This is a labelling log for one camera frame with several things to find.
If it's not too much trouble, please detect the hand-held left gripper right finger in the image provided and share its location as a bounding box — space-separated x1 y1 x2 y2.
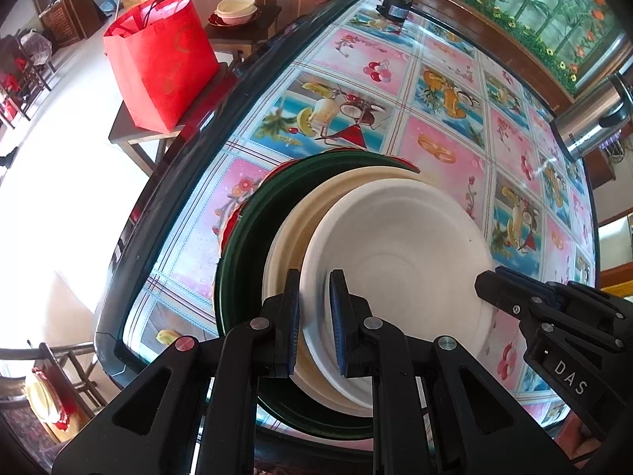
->
328 270 557 475

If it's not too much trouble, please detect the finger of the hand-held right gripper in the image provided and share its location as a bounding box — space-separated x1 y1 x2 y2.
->
474 271 550 337
495 266 619 317

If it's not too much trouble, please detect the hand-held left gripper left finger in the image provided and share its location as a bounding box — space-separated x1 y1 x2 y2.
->
52 270 301 475

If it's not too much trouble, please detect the dark green bowl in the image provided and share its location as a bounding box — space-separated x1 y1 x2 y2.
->
214 149 421 441

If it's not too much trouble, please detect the beige ribbed bowl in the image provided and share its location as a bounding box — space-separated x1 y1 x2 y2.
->
261 165 421 397

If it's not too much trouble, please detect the white bowl with dark speck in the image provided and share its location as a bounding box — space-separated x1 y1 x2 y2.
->
299 178 497 419

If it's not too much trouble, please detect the red glass plate gold rim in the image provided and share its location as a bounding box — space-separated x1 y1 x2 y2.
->
218 146 421 258

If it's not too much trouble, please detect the stainless steel thermos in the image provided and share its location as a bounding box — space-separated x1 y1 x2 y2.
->
551 72 633 162

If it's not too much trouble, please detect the printed fruit tablecloth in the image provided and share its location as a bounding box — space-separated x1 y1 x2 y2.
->
121 0 601 431

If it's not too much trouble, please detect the wooden stool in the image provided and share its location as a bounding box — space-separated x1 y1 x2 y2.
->
108 62 233 176

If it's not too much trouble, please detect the red paper bag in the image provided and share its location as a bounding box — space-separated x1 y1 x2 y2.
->
103 0 222 133

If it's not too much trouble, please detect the small black device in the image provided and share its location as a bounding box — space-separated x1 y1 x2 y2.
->
376 0 413 23

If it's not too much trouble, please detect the small wooden side table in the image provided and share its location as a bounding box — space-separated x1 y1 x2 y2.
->
203 4 282 60

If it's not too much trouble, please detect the small red plate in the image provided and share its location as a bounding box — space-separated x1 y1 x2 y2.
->
208 7 263 29

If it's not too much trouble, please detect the cream bowl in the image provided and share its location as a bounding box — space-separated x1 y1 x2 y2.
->
216 0 260 25

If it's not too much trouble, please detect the dark wooden chair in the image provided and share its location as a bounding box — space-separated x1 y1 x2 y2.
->
0 30 55 129

